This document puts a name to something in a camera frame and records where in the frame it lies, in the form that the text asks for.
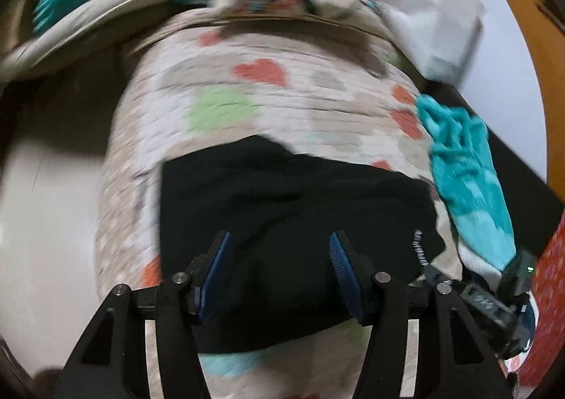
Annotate heart pattern quilted bedspread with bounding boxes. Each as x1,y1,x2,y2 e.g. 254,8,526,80
94,7,465,399

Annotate beige folded quilt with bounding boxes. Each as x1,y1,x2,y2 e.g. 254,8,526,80
1,0,170,82

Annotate black pants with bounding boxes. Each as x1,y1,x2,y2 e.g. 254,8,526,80
159,136,445,354

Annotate turquoise fluffy blanket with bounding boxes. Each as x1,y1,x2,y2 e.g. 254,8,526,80
417,95,516,272

